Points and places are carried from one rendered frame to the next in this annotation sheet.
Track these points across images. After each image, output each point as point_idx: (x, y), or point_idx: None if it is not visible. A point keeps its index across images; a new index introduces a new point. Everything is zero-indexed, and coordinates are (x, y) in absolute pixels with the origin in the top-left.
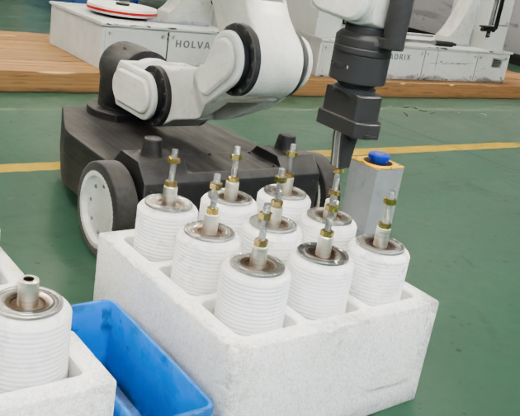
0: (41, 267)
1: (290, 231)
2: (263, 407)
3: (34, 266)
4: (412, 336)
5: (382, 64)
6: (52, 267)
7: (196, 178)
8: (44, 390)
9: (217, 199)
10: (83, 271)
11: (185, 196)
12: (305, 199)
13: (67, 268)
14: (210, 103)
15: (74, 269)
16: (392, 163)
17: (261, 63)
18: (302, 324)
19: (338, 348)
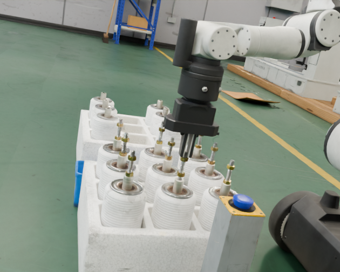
0: (264, 224)
1: (152, 168)
2: (80, 199)
3: (266, 223)
4: (85, 240)
5: (181, 77)
6: (265, 228)
7: (316, 225)
8: (86, 133)
9: (159, 136)
10: (263, 236)
11: (306, 232)
12: (212, 197)
13: (265, 231)
14: None
15: (265, 233)
16: (237, 209)
17: (329, 136)
18: (94, 178)
19: (84, 200)
